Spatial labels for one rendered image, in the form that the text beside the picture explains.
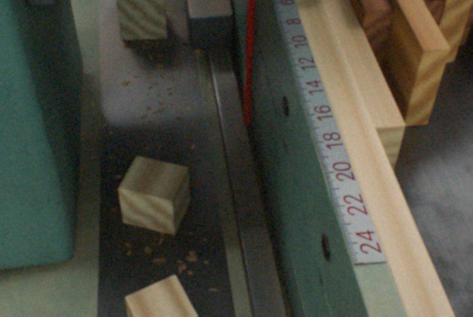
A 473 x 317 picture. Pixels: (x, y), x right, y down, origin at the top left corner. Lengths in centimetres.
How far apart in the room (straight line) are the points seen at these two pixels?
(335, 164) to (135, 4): 36
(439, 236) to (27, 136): 22
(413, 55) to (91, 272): 25
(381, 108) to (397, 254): 10
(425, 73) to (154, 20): 31
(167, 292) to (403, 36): 20
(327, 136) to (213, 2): 30
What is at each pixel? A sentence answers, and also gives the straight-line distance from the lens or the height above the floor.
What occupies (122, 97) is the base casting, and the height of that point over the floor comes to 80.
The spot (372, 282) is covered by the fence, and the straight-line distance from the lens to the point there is 29.
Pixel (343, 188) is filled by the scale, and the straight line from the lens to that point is 32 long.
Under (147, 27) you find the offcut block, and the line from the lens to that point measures 65.
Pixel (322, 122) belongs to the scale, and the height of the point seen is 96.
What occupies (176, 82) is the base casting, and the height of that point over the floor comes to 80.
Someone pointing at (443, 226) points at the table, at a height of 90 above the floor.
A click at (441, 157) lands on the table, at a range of 42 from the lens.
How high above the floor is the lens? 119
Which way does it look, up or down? 44 degrees down
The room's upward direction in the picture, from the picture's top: 1 degrees clockwise
